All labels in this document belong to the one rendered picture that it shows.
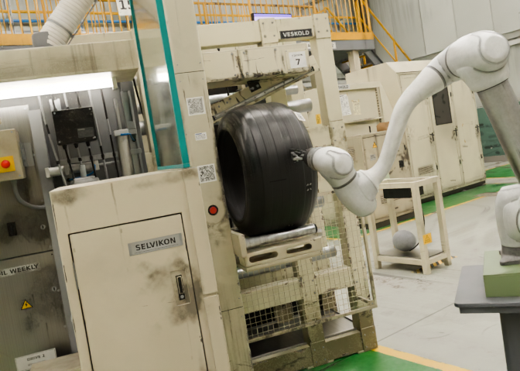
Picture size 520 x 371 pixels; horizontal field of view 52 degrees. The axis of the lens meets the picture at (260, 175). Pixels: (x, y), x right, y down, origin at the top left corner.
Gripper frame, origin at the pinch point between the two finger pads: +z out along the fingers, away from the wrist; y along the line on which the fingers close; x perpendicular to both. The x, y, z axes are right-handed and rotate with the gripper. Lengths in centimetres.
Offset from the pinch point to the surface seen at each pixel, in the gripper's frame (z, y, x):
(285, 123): 11.3, -1.6, -11.2
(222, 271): 18, 32, 49
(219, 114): 67, 11, -15
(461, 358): 23, -94, 129
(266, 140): 6.9, 9.0, -5.9
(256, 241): 12.1, 16.6, 36.7
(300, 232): 12.0, -3.9, 37.1
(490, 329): 43, -132, 132
